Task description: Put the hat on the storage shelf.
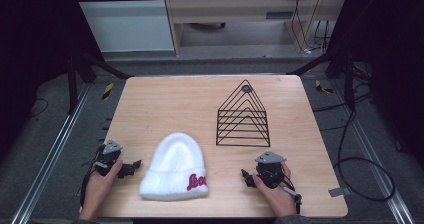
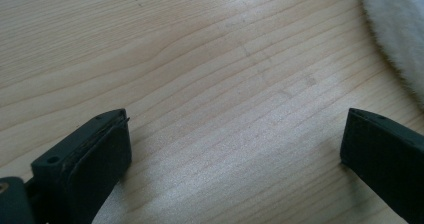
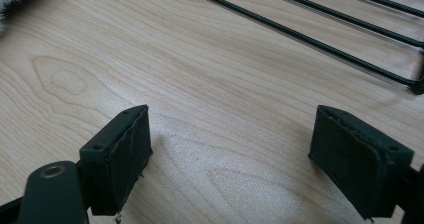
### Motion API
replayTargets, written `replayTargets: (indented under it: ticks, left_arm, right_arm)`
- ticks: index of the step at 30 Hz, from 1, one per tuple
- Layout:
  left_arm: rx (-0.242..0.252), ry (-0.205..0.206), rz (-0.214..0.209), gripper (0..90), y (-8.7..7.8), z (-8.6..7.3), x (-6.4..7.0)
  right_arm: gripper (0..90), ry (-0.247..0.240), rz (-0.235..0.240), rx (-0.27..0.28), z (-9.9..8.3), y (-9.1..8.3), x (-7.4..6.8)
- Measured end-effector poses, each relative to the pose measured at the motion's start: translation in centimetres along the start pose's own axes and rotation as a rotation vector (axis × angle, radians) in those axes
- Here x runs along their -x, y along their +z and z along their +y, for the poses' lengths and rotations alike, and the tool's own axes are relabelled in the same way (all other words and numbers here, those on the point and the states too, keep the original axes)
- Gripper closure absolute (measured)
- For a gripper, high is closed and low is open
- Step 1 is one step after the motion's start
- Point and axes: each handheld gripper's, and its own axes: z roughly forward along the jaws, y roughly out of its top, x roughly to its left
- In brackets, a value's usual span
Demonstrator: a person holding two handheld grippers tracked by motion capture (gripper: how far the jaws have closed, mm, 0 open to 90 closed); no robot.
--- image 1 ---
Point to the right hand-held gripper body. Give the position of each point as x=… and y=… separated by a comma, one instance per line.
x=270, y=170

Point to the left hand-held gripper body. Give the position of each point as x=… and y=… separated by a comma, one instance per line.
x=108, y=154

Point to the white fluffy beanie hat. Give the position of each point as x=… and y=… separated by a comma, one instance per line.
x=175, y=167

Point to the person's right hand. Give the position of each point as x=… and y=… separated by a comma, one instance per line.
x=278, y=199

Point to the person's left hand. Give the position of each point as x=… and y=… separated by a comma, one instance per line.
x=100, y=189

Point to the yellow black striped tape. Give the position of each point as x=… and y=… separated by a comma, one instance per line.
x=322, y=87
x=107, y=91

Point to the gray tape piece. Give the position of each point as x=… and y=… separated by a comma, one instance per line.
x=339, y=192

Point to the gray round pad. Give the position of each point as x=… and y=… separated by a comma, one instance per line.
x=246, y=89

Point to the black curtain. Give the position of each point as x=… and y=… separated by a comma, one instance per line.
x=390, y=34
x=33, y=50

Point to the white cabinet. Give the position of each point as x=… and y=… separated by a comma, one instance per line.
x=126, y=27

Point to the light wooden desk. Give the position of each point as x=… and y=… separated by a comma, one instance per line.
x=233, y=10

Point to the aluminium floor rail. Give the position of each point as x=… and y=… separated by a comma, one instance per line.
x=376, y=157
x=50, y=157

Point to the black frame leg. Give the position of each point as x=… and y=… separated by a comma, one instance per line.
x=333, y=59
x=96, y=64

